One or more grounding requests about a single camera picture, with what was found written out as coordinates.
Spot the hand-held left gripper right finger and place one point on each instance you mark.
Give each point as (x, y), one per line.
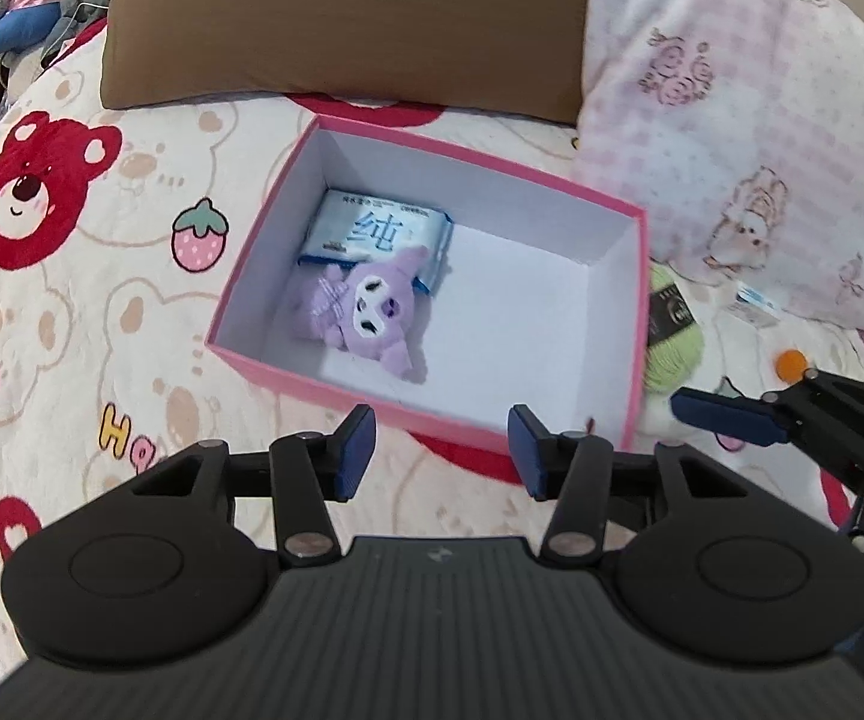
(529, 457)

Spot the pink storage box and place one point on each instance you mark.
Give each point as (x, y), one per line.
(477, 292)

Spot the pink checked pillow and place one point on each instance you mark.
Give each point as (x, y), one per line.
(739, 90)

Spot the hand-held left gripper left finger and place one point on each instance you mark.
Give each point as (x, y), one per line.
(357, 450)

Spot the brown pillow with cloud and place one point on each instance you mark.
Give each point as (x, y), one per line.
(327, 30)

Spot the purple plush toy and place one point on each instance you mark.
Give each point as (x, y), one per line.
(372, 307)

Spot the orange makeup sponge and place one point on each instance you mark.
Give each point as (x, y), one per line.
(790, 364)

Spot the small white blue carton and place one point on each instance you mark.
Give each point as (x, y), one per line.
(756, 305)

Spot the blue white wet wipes packet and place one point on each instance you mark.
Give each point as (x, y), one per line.
(372, 229)

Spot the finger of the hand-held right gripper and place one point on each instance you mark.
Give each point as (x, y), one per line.
(724, 416)

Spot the green yarn ball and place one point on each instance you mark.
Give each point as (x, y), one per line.
(672, 360)

